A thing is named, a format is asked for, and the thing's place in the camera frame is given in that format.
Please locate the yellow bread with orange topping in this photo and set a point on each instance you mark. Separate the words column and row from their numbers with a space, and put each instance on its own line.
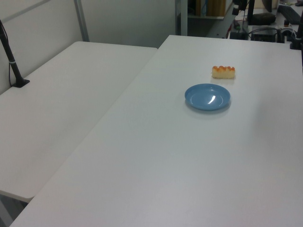
column 223, row 73

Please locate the blue round plate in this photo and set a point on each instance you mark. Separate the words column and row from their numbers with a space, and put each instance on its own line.
column 203, row 98

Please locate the small black box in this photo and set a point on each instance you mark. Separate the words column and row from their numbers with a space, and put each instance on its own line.
column 237, row 35

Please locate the wooden shelf box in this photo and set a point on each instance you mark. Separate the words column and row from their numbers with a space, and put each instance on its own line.
column 216, row 8

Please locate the black controller box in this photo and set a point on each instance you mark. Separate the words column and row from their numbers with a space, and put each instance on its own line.
column 264, row 35

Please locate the dark hanging equipment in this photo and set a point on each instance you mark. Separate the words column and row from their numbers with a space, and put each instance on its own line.
column 239, row 4

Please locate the black monitor stand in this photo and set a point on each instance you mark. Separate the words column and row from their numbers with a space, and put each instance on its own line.
column 260, row 18

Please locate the black keyboard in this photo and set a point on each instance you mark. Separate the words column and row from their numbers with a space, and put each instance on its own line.
column 290, row 14

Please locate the dark grey cabinet post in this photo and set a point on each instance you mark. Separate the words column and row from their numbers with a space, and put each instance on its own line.
column 181, row 16

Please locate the grey metal partition post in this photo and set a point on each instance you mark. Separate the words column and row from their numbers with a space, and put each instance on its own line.
column 82, row 21

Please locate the black camera pole with base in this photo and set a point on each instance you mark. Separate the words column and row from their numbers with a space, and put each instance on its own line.
column 11, row 59

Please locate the black clamp camera stand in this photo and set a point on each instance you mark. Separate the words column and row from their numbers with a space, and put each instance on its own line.
column 298, row 35

